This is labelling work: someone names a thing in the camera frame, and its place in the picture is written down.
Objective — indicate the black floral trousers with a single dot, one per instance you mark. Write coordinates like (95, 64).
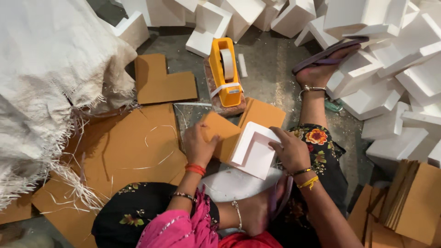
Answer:
(155, 206)

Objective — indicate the large brown cardboard sheet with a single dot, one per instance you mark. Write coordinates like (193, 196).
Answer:
(131, 144)

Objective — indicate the red cloth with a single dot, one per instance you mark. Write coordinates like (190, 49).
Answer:
(248, 241)

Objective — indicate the person's right leg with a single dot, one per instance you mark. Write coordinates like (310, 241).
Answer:
(315, 77)

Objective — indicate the white foam corner block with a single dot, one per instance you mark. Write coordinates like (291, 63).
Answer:
(253, 155)

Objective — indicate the yellow tape dispenser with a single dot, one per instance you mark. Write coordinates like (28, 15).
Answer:
(229, 94)

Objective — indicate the heap of white foam corners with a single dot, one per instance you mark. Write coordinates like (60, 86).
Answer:
(375, 93)

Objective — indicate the person's left hand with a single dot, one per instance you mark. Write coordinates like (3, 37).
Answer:
(196, 148)

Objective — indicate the stack of brown cardboard pieces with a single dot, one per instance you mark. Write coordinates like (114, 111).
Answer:
(413, 203)

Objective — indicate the silver anklet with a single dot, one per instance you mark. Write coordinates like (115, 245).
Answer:
(311, 88)
(238, 215)

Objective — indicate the person's left foot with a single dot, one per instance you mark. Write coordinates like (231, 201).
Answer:
(253, 213)

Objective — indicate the white plastic strip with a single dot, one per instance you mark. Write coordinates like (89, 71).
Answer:
(193, 104)

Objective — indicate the person's right hand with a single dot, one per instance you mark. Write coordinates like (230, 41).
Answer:
(294, 153)

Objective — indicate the purple sandal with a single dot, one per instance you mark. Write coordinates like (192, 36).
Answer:
(284, 196)
(327, 53)

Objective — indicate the white woven sack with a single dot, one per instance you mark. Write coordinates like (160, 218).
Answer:
(44, 86)

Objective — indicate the pink scarf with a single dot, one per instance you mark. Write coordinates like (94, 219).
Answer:
(179, 230)

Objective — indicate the brown cardboard wrap piece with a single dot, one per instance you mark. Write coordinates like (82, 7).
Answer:
(222, 132)

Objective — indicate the clear tape roll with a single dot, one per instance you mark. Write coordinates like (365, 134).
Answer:
(227, 63)

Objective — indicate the white foam slab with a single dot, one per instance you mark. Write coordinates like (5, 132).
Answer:
(234, 184)

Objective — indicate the curled white plastic thread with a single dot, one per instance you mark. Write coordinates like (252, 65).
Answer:
(162, 126)

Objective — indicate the green plastic scrap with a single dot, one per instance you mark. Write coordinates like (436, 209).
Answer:
(332, 105)

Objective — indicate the small white foam strip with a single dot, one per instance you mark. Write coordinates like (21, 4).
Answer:
(242, 65)

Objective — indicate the reddish brick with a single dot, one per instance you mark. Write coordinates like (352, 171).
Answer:
(211, 88)

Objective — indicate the metal bangle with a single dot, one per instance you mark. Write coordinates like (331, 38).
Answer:
(184, 196)

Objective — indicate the angled brown cardboard cutout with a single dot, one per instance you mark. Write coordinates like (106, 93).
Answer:
(155, 82)

